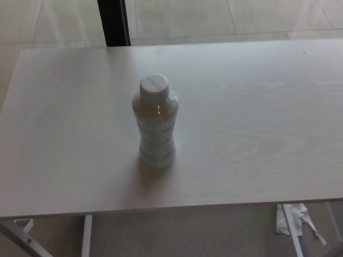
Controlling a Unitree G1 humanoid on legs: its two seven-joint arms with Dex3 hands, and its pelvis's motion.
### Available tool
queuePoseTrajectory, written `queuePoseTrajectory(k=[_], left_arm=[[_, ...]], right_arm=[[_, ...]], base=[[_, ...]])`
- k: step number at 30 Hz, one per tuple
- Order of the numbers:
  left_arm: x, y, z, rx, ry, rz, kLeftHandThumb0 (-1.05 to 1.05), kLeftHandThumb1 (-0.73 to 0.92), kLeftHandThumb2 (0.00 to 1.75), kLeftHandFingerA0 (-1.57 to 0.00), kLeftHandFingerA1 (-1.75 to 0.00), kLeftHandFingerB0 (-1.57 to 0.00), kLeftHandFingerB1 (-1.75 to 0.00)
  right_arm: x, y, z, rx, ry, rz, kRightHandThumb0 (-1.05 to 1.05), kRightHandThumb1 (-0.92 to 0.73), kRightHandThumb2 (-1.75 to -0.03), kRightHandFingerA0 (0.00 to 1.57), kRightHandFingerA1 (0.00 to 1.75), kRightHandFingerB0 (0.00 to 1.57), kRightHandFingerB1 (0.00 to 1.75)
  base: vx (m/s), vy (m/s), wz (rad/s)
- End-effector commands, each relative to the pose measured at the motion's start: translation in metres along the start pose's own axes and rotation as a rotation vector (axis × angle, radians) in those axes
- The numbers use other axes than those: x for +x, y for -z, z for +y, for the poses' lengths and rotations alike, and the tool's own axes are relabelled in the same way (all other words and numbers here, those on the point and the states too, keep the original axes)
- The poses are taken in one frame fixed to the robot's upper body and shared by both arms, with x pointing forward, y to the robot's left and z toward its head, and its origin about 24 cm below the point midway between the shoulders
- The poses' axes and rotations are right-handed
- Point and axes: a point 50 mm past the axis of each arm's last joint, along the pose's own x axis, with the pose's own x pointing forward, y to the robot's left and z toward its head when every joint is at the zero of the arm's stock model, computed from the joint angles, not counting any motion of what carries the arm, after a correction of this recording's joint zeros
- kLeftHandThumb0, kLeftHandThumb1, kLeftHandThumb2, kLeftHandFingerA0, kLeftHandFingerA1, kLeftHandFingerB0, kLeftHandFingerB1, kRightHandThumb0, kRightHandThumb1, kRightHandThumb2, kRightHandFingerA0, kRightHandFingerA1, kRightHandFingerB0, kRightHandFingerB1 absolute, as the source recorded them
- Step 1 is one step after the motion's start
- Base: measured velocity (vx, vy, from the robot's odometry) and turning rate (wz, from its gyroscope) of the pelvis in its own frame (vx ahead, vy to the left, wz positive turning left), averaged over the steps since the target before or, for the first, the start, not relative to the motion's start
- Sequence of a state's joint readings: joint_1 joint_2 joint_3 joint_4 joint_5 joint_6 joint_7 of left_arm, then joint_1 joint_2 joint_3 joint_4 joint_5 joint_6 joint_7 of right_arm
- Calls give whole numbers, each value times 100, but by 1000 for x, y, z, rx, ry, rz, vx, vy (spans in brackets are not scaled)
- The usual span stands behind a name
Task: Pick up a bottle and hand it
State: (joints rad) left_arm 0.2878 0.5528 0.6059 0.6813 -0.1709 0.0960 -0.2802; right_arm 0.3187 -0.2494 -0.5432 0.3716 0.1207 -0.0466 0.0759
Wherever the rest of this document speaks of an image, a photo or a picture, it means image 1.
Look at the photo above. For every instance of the white plastic bottle with cap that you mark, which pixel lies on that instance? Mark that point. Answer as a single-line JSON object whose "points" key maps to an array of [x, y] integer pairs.
{"points": [[155, 128]]}

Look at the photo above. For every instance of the white table leg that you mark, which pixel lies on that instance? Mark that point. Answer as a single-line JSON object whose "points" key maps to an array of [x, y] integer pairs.
{"points": [[292, 230], [86, 235]]}

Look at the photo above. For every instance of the white crumpled paper scrap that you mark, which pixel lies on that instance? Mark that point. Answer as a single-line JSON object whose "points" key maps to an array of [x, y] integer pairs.
{"points": [[281, 222]]}

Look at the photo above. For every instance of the white table corner brace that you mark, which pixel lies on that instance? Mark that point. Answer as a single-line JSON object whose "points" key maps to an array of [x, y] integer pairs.
{"points": [[24, 226]]}

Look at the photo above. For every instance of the grey table leg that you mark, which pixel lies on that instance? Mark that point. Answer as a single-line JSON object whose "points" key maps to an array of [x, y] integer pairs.
{"points": [[335, 217]]}

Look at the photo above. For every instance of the black door frame post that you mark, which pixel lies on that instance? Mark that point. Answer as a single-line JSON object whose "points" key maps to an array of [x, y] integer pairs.
{"points": [[113, 21]]}

